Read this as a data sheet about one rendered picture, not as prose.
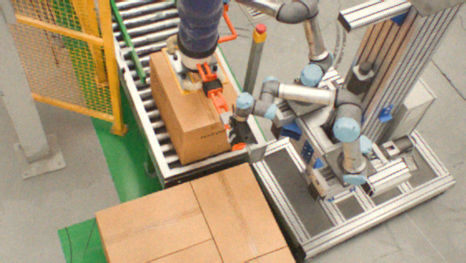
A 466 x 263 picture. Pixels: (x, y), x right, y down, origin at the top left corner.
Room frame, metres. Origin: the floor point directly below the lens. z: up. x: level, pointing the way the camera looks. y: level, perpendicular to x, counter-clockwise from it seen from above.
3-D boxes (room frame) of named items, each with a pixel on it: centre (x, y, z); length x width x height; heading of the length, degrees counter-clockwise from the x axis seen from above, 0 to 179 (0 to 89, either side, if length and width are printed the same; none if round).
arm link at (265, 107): (1.60, -0.12, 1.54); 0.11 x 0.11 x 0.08; 87
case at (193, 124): (2.08, 0.28, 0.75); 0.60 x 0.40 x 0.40; 33
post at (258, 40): (2.54, -0.04, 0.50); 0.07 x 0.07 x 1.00; 32
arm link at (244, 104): (1.58, -0.02, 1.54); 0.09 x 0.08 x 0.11; 87
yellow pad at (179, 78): (2.03, 0.38, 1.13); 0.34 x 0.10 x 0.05; 32
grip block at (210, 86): (1.87, 0.16, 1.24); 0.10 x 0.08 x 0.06; 122
